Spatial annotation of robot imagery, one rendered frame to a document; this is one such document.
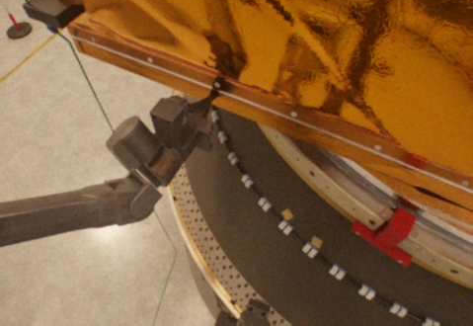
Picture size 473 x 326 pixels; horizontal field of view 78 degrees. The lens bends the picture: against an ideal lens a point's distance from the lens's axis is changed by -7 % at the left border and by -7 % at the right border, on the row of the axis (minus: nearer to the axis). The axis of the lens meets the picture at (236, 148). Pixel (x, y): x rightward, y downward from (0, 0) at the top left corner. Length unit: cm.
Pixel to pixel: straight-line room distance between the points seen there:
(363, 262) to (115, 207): 55
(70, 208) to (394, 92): 46
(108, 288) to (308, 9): 224
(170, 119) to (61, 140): 264
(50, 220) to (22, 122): 296
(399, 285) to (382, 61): 55
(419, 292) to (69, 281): 218
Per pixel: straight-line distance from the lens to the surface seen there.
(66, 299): 251
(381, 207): 65
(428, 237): 67
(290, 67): 43
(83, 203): 51
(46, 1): 73
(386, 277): 81
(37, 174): 301
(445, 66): 40
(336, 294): 88
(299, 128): 60
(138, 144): 51
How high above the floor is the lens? 225
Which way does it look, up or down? 57 degrees down
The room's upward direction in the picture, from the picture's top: 3 degrees clockwise
